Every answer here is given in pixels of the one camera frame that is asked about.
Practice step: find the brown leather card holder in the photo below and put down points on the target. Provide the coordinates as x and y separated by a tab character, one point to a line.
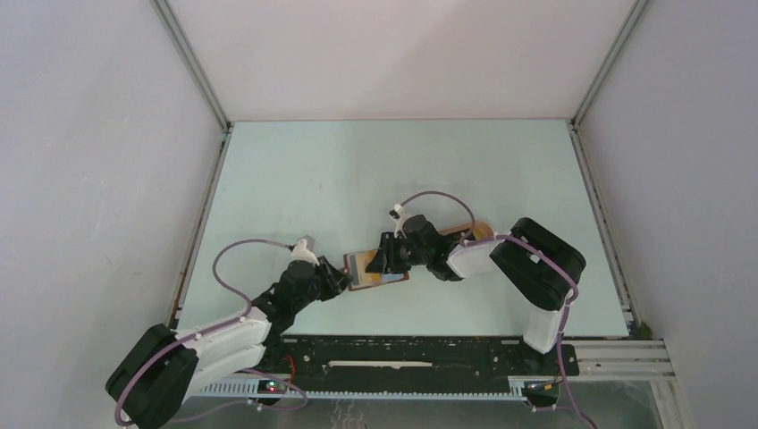
370	286

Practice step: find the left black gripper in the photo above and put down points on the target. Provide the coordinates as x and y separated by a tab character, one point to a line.
335	281

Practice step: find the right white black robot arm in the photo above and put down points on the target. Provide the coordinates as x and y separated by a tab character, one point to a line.
543	268

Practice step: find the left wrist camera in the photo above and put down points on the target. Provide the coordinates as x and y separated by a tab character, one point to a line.
303	250

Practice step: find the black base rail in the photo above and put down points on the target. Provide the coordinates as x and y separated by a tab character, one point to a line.
413	364

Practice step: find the aluminium frame rail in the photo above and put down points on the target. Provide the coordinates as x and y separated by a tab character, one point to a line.
166	14

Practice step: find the gold VIP card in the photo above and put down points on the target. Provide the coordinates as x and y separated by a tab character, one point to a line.
374	270

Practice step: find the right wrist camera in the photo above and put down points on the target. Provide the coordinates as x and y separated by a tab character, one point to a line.
399	216

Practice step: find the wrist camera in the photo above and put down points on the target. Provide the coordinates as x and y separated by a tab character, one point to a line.
303	250
399	216

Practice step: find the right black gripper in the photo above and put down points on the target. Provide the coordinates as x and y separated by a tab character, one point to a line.
385	260

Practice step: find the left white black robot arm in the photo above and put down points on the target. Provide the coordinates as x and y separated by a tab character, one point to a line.
165	367

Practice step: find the pink oval tray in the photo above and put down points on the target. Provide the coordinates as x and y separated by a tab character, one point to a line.
481	230

